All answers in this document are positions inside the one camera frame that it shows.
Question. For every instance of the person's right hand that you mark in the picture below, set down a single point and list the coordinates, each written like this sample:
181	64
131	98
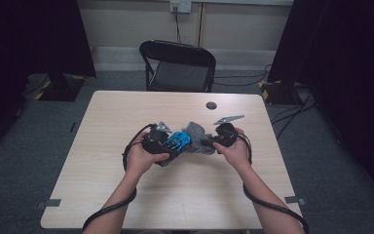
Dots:
238	154

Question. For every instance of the blue toy car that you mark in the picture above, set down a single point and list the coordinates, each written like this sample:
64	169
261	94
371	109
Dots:
179	141

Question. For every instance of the person's left hand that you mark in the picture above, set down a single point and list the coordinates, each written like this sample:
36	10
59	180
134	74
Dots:
141	162

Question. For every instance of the dark curtain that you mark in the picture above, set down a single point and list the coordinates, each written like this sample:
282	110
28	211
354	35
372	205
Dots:
347	81
19	65

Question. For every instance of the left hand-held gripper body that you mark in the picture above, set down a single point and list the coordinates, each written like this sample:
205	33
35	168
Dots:
154	143

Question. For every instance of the black stand base striped tape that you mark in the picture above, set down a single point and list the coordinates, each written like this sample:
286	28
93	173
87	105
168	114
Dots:
60	89
277	92

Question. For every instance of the black folding chair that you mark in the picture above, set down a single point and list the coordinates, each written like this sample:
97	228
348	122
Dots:
178	66

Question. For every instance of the grey cloth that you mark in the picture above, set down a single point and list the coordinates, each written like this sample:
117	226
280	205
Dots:
198	138

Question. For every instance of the white wall socket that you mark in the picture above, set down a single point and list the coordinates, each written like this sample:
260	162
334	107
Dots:
180	6

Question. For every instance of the grey tape strip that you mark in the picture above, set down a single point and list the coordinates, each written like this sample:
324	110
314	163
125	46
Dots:
49	203
294	200

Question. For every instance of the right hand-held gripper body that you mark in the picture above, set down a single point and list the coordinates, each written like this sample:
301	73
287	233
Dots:
227	135

